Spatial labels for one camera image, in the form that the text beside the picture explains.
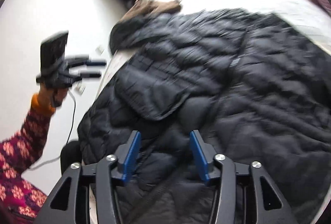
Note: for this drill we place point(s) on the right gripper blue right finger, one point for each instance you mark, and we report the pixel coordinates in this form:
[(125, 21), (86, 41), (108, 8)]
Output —
[(202, 155)]

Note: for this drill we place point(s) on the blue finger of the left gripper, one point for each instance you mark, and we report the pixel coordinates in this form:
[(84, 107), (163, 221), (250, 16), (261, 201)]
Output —
[(90, 62), (90, 75)]

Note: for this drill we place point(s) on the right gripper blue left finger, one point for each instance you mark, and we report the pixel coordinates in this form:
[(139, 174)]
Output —
[(127, 155)]

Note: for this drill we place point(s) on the black quilted down coat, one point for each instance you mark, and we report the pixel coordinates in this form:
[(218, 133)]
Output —
[(254, 87)]

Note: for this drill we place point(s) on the red patterned sweater forearm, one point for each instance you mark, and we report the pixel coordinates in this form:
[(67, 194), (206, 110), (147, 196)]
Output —
[(21, 201)]

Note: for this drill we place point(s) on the person's left hand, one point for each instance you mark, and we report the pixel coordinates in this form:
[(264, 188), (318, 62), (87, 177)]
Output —
[(48, 97)]

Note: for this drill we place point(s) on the black round stool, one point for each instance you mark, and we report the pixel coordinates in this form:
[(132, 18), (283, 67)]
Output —
[(70, 153)]

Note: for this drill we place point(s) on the brown folded garment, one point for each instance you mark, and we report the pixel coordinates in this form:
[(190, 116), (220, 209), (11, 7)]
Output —
[(148, 7)]

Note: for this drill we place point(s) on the white blanket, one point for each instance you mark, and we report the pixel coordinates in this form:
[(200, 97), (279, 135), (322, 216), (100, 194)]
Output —
[(303, 15)]

